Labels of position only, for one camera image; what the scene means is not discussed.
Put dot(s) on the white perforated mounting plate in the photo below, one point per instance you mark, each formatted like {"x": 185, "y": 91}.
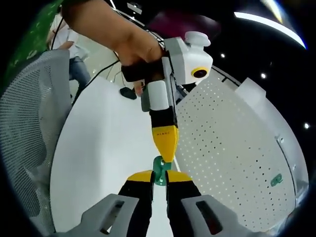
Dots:
{"x": 222, "y": 148}

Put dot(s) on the white mesh office chair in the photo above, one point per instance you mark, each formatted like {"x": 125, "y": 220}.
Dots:
{"x": 29, "y": 111}

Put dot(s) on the green hook assembly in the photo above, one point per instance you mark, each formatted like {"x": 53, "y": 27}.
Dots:
{"x": 158, "y": 165}
{"x": 275, "y": 182}

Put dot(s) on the person's left hand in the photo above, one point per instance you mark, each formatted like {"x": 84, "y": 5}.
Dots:
{"x": 140, "y": 49}

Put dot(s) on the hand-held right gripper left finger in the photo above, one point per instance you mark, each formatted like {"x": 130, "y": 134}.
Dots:
{"x": 138, "y": 192}

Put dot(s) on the person's green patterned shirt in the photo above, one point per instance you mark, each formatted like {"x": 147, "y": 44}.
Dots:
{"x": 27, "y": 37}

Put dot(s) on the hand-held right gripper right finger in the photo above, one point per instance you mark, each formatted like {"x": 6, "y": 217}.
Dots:
{"x": 180, "y": 195}

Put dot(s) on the long ceiling light strip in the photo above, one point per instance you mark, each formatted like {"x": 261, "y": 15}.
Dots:
{"x": 266, "y": 22}

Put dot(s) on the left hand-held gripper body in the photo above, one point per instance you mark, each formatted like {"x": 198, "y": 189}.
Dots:
{"x": 187, "y": 61}

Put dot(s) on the black oval device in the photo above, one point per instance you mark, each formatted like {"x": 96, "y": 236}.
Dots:
{"x": 128, "y": 93}

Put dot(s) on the round ceiling spotlights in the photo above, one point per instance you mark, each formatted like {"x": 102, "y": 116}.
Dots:
{"x": 263, "y": 75}

